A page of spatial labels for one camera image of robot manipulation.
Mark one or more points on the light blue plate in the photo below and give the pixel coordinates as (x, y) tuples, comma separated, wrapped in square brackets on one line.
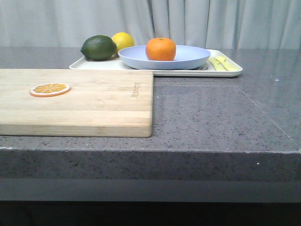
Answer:
[(186, 58)]

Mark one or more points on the orange fruit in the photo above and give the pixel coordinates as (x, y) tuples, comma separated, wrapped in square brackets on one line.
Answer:
[(160, 49)]

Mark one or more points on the orange slice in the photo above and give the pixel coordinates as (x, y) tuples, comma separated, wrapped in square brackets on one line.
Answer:
[(50, 90)]

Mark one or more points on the grey curtain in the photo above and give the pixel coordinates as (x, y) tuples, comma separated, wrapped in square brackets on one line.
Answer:
[(244, 24)]

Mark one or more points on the wooden cutting board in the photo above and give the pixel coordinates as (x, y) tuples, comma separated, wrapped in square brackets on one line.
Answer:
[(101, 103)]

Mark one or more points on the yellow lemon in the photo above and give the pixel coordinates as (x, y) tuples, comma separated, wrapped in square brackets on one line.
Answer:
[(122, 40)]

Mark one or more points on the pale yellow utensil right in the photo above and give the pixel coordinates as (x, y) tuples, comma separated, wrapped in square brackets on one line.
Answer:
[(222, 60)]

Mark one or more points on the pale yellow utensil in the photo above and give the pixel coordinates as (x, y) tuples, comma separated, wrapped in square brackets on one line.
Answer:
[(216, 64), (222, 60)]

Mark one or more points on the pale yellow utensil left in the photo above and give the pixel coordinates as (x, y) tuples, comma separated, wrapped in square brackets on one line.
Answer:
[(216, 64)]

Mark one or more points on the green lime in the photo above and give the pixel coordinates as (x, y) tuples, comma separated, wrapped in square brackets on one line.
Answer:
[(98, 48)]

